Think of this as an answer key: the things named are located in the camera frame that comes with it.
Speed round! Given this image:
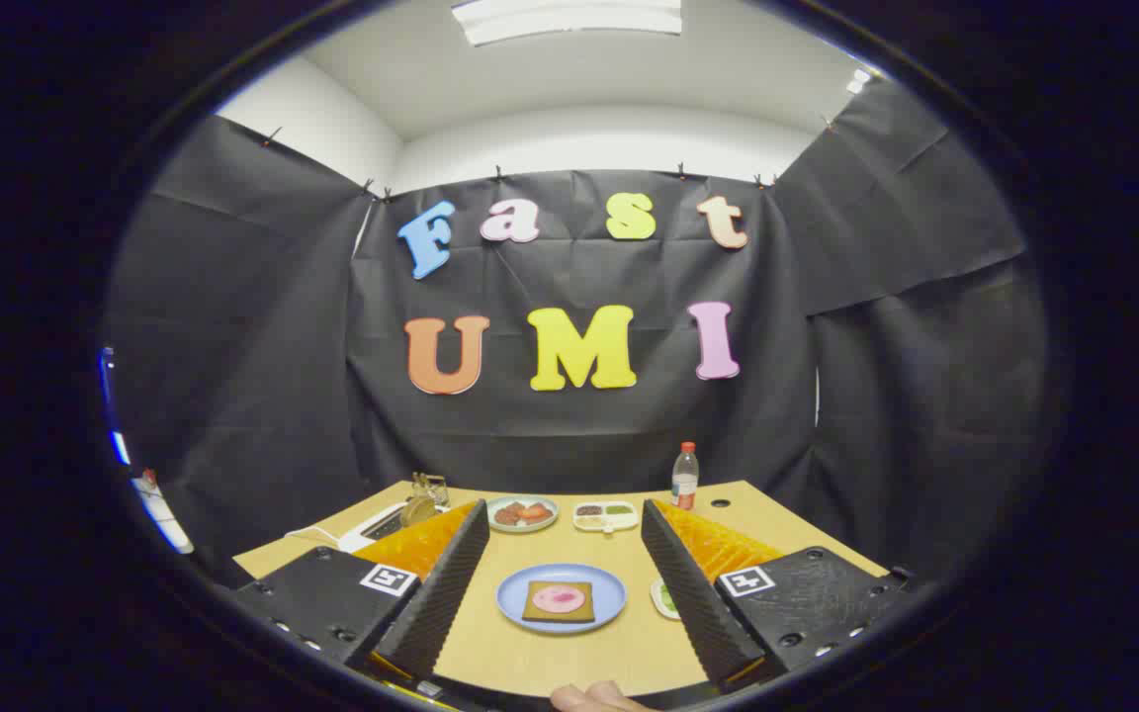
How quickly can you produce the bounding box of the blue plate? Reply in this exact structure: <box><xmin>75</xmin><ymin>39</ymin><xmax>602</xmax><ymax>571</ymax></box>
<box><xmin>495</xmin><ymin>563</ymin><xmax>628</xmax><ymax>635</ymax></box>

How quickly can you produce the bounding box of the black backdrop cloth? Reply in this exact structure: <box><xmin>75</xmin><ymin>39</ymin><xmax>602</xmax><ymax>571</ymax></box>
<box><xmin>105</xmin><ymin>79</ymin><xmax>1050</xmax><ymax>584</ymax></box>

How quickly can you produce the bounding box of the white red object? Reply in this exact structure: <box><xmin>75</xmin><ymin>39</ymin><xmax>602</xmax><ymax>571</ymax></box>
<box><xmin>130</xmin><ymin>470</ymin><xmax>195</xmax><ymax>555</ymax></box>

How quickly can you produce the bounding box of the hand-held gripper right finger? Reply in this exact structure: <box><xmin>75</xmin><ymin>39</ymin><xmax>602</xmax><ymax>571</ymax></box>
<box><xmin>641</xmin><ymin>497</ymin><xmax>917</xmax><ymax>693</ymax></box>

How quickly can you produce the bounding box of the white divided seed tray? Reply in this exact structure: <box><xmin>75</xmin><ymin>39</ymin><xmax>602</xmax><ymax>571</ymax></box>
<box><xmin>572</xmin><ymin>500</ymin><xmax>640</xmax><ymax>535</ymax></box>

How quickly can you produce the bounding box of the white toaster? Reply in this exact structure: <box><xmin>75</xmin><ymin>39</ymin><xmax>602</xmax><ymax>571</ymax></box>
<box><xmin>337</xmin><ymin>499</ymin><xmax>452</xmax><ymax>553</ymax></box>

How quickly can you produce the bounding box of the ceiling light panel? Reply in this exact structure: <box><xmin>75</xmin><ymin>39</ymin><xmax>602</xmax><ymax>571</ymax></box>
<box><xmin>451</xmin><ymin>0</ymin><xmax>684</xmax><ymax>47</ymax></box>

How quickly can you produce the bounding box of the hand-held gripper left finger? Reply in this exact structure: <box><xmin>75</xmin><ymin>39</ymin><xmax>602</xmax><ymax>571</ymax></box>
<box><xmin>233</xmin><ymin>499</ymin><xmax>491</xmax><ymax>693</ymax></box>

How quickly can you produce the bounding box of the clear plastic water bottle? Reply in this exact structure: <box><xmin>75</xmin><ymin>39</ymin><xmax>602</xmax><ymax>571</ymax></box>
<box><xmin>670</xmin><ymin>442</ymin><xmax>701</xmax><ymax>511</ymax></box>

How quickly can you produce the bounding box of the pale green plate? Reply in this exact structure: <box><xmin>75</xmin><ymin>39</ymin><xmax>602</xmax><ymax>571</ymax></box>
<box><xmin>486</xmin><ymin>494</ymin><xmax>561</xmax><ymax>535</ymax></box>

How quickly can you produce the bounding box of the square bread slice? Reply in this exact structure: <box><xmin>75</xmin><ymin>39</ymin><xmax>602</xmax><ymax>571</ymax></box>
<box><xmin>521</xmin><ymin>580</ymin><xmax>597</xmax><ymax>624</ymax></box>

